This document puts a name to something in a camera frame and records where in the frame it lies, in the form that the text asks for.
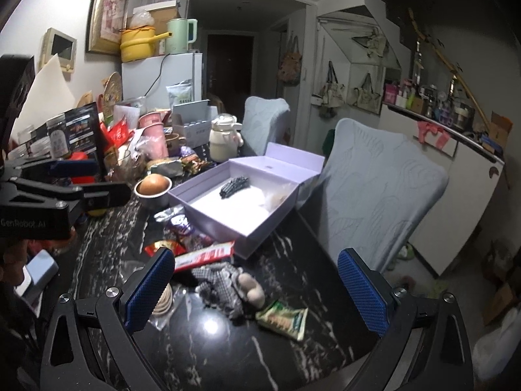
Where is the red white snack bar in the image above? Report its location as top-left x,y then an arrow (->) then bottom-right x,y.
174,241 -> 235,273

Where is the red cartoon snack packet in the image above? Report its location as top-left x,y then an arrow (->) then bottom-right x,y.
144,239 -> 187,257

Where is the checkered plush doll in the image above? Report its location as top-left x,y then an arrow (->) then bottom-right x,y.
191,262 -> 266,320

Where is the purple silver snack packet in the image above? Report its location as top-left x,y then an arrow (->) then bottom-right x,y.
154,205 -> 215,253

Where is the black printed box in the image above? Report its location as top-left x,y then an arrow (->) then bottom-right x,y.
29,102 -> 103,161

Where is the green snack sachet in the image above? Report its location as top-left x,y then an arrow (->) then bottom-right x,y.
255,300 -> 308,341

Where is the clear glass cup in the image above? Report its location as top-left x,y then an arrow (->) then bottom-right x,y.
103,149 -> 143,186

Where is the steel bowl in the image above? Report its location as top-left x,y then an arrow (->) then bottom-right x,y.
133,178 -> 172,210

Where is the red chili snack bag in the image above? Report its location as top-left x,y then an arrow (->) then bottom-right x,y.
100,117 -> 133,148

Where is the near light blue chair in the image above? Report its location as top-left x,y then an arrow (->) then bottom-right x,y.
300,118 -> 449,273

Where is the light blue chair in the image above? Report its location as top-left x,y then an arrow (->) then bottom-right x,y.
300,118 -> 449,273
241,96 -> 290,156

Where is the woven rattan fan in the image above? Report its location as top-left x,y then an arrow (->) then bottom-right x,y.
101,72 -> 123,126

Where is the pink paper cup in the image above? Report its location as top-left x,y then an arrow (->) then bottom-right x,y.
139,111 -> 169,160

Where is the clear plastic pouch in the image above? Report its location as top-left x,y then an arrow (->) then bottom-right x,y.
264,184 -> 298,213

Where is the lavender open gift box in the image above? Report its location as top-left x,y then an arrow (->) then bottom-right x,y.
169,142 -> 325,259

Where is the gold wrapped candy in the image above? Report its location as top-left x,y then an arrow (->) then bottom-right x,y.
180,153 -> 214,176

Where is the brown ceramic mug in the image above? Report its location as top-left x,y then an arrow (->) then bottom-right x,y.
165,132 -> 186,157

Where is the black white checkered scrunchie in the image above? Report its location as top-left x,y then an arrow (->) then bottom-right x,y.
219,176 -> 250,199

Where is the white counter cabinet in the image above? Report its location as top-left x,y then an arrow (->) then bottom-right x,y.
379,104 -> 504,274

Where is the white refrigerator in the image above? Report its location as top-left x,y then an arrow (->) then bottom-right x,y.
122,53 -> 203,109

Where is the white carton with bottles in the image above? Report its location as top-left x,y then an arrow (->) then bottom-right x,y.
171,100 -> 218,148

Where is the pink cloth on counter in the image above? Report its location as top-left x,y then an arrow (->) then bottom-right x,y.
417,121 -> 450,150

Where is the green white pouch bag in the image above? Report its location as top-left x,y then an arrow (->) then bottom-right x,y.
166,79 -> 194,109

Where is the cream ceramic teapot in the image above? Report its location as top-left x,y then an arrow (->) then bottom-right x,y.
209,113 -> 244,163

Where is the yellow enamel pot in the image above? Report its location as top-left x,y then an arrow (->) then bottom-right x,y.
120,26 -> 173,63

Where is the canvas tote bag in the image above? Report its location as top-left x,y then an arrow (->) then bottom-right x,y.
351,72 -> 381,115

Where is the green electric kettle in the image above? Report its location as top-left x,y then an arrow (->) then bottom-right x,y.
165,19 -> 198,54

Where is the cardboard box on counter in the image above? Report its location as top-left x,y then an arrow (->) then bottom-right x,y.
488,112 -> 513,149

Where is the framed floral picture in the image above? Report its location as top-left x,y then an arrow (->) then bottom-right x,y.
86,0 -> 129,56

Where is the far light blue chair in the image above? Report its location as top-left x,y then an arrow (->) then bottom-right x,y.
241,96 -> 290,156

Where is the brown hanging bag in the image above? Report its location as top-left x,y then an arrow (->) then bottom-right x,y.
277,36 -> 302,87

